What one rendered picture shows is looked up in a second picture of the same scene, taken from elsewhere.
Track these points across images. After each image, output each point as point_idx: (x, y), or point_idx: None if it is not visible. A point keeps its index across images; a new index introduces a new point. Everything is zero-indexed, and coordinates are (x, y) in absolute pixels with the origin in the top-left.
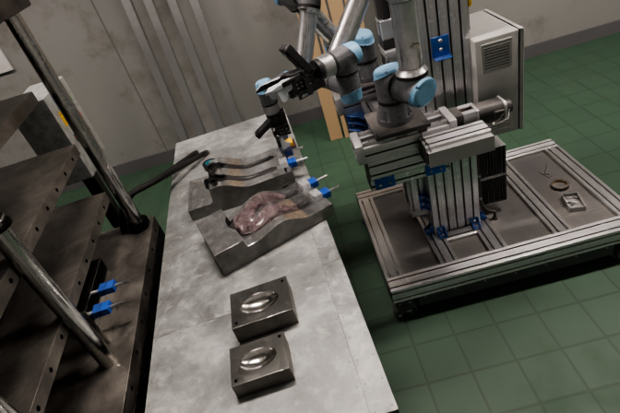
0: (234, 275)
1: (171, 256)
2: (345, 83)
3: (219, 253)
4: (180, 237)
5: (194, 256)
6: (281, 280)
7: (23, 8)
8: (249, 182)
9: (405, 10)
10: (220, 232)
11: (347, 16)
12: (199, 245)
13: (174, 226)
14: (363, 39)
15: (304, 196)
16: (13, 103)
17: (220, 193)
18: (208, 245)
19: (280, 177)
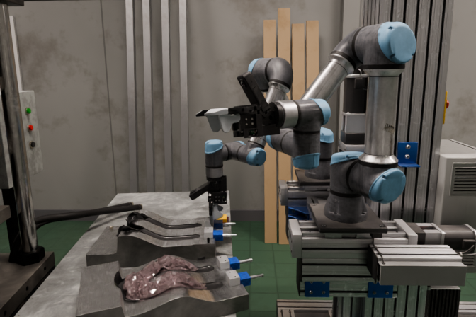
0: None
1: (36, 303)
2: (302, 141)
3: (83, 315)
4: (61, 282)
5: (61, 311)
6: None
7: (11, 1)
8: (164, 243)
9: (387, 85)
10: (101, 288)
11: (319, 81)
12: (76, 299)
13: (64, 268)
14: (323, 134)
15: (218, 276)
16: None
17: (129, 245)
18: (78, 300)
19: (200, 247)
